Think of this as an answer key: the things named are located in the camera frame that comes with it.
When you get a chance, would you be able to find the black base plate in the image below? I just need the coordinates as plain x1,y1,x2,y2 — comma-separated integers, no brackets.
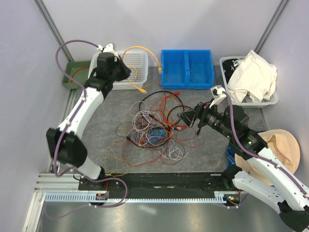
78,172,239,195

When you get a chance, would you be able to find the blue divided plastic bin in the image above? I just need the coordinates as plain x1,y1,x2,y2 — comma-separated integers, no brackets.
161,50,214,89

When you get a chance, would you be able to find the grey plastic tub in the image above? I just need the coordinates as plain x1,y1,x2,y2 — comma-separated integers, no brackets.
219,56,279,108

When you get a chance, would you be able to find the thin blue wire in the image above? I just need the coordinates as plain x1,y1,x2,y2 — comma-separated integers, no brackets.
189,61,211,84

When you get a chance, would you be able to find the grey slotted cable duct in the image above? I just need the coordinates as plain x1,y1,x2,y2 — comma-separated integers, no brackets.
44,192,231,203

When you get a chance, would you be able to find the black garment in tub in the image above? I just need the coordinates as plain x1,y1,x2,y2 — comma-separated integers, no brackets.
222,58,242,83

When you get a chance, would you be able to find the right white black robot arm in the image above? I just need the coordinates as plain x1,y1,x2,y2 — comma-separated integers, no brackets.
177,102,309,232

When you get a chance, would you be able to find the blue cloth under hat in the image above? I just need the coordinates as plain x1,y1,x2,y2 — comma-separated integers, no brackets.
225,145,236,167

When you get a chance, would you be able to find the yellow ethernet cable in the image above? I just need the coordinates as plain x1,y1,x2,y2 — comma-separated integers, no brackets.
120,45,164,94
129,66,139,82

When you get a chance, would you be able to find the green plastic tray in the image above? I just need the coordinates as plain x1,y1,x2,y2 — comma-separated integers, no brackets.
62,61,90,89

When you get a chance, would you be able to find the beige fabric hat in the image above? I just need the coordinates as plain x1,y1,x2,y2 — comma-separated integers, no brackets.
235,129,300,186

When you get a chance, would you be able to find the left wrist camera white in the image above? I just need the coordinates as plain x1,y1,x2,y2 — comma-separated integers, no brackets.
97,43,119,58

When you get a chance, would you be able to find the white cloth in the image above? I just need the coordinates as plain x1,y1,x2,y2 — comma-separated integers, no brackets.
227,50,277,103

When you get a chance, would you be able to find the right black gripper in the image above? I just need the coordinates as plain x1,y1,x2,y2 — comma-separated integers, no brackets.
177,98,235,139

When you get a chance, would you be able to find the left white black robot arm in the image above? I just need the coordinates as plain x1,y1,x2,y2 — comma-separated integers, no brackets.
46,50,131,190

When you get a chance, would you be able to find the white perforated plastic basket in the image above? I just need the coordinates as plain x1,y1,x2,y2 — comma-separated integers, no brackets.
88,51,149,91

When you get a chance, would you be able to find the orange cable in green tray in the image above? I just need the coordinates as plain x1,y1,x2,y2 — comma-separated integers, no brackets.
70,66,90,83

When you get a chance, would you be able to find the red ethernet cable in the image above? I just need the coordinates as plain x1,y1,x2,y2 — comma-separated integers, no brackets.
158,91,184,131

